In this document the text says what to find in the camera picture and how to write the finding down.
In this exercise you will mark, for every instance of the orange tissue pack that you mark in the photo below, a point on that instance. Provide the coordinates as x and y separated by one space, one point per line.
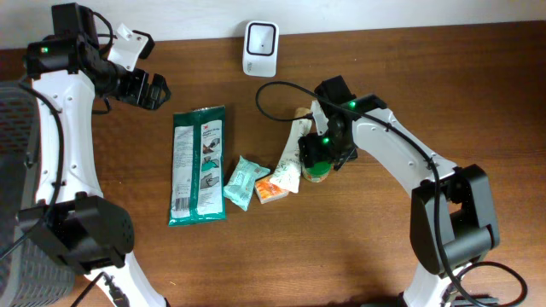
267 191

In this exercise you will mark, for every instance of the green lid jar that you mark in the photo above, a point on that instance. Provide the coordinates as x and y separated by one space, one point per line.
317 173

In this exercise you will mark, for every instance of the teal tissue pack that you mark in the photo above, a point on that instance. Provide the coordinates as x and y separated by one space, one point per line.
239 188

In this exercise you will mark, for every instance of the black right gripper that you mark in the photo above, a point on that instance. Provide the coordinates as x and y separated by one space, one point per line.
316 149

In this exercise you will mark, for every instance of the white long snack pouch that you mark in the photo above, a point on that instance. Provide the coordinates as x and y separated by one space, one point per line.
288 170

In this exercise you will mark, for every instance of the green wipes package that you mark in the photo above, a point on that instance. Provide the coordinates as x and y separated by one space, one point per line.
197 176

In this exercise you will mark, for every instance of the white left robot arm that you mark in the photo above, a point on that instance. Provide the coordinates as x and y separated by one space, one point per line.
71 221

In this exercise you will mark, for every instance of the white barcode scanner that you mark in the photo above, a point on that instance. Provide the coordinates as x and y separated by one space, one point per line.
260 49

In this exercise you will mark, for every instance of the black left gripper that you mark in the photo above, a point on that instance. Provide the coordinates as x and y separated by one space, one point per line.
142 88

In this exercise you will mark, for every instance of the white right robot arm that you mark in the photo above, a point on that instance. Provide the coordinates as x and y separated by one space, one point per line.
453 221

